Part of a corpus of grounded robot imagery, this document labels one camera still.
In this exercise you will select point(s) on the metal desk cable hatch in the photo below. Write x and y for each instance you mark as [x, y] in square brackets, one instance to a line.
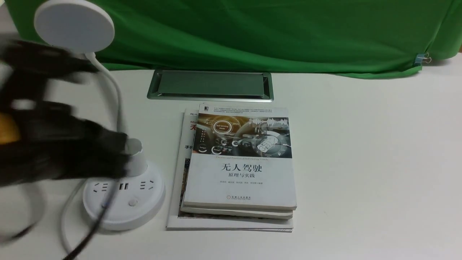
[254, 87]

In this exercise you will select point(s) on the green backdrop cloth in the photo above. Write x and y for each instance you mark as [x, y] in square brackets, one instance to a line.
[366, 39]

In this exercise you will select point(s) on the bottom thin magazine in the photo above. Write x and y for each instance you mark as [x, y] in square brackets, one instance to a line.
[179, 220]

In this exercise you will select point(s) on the blue binder clip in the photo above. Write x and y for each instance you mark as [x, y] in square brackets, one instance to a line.
[422, 59]

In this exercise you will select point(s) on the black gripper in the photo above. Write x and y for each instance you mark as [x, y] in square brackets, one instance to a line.
[43, 140]

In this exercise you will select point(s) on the middle white book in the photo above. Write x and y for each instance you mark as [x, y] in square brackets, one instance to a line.
[230, 213]

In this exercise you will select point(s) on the white desk lamp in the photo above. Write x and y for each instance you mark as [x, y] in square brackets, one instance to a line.
[85, 28]

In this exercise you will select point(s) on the white autonomous driving book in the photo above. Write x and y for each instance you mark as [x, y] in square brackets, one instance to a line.
[241, 158]

